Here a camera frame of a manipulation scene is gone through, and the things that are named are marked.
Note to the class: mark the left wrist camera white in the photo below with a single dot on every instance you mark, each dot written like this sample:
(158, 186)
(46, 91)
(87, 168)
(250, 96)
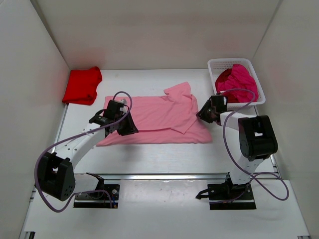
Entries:
(124, 107)

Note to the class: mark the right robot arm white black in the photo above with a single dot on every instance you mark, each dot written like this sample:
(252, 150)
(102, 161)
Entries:
(256, 139)

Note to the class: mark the aluminium rail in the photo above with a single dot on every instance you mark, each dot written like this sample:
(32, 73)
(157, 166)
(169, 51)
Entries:
(170, 176)

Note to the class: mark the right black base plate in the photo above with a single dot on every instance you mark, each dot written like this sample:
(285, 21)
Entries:
(228, 197)

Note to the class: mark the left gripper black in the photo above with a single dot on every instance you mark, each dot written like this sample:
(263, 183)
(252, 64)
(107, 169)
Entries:
(130, 129)

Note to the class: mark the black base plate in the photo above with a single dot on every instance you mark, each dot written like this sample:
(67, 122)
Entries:
(99, 200)
(228, 197)

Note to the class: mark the folded red t shirt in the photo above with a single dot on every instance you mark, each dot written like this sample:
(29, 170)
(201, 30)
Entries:
(82, 86)

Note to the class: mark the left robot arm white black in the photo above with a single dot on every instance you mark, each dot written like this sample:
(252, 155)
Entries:
(55, 171)

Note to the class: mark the dark red t shirt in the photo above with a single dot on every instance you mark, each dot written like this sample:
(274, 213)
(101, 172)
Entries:
(222, 78)

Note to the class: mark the magenta t shirt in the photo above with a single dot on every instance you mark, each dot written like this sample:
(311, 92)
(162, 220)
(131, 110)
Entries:
(240, 87)

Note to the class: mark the white plastic basket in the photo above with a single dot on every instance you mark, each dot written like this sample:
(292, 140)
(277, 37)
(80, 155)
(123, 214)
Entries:
(217, 66)

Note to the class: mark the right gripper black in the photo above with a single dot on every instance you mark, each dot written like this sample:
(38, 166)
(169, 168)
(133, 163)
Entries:
(202, 114)

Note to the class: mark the light pink polo shirt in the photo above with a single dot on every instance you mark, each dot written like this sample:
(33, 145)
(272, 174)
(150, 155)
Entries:
(170, 118)

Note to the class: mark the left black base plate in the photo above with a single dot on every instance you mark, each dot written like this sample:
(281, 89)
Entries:
(99, 200)

